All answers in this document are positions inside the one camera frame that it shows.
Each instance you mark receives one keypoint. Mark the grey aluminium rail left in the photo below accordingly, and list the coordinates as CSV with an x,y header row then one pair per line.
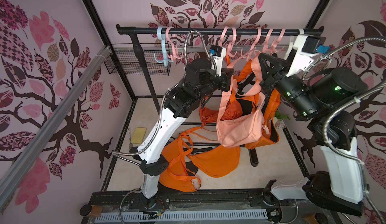
x,y
22,165

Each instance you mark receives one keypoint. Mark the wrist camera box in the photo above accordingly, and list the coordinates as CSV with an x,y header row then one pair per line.
x,y
302,60
217,54

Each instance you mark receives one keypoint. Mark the pink plastic hook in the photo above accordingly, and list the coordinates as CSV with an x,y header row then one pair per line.
x,y
231,44
256,39
174,49
223,34
265,48
276,42

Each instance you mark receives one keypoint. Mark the dark orange waist bag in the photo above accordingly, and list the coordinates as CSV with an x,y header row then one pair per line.
x,y
208,116

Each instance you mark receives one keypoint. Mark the black clothes rack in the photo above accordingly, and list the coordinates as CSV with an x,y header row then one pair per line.
x,y
150,150

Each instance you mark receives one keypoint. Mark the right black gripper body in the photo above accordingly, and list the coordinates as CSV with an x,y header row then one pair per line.
x,y
277,75

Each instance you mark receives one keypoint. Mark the left metal flex conduit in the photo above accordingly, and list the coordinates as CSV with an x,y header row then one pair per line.
x,y
156,127

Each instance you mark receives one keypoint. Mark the peach pink bag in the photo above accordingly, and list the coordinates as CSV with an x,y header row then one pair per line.
x,y
233,127

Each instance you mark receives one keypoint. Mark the yellow sponge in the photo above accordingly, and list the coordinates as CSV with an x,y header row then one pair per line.
x,y
138,135

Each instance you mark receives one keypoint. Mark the black crossbody bag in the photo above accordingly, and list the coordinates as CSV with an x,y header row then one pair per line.
x,y
247,105

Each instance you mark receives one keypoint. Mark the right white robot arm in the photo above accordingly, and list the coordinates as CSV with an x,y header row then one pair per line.
x,y
340,188

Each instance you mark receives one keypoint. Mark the bright orange sling bag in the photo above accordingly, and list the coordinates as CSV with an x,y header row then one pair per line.
x,y
269,133

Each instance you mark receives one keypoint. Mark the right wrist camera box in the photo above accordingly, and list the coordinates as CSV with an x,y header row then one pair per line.
x,y
302,60

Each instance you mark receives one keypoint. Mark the light blue plastic hook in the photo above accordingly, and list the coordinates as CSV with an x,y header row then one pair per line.
x,y
165,59

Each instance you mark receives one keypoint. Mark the white plastic hook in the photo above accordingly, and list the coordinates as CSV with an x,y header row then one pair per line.
x,y
295,44

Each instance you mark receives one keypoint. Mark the dark orange strapped bag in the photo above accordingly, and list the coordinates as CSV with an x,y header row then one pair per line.
x,y
230,108

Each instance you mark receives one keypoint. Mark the white perforated cable tray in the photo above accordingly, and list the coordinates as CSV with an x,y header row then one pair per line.
x,y
180,216

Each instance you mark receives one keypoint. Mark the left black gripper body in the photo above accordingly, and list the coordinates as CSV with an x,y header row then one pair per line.
x,y
217,82

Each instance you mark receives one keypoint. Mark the orange backpack with straps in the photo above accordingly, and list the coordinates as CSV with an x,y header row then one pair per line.
x,y
178,176

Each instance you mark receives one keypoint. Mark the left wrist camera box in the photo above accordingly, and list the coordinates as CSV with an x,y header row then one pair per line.
x,y
217,54

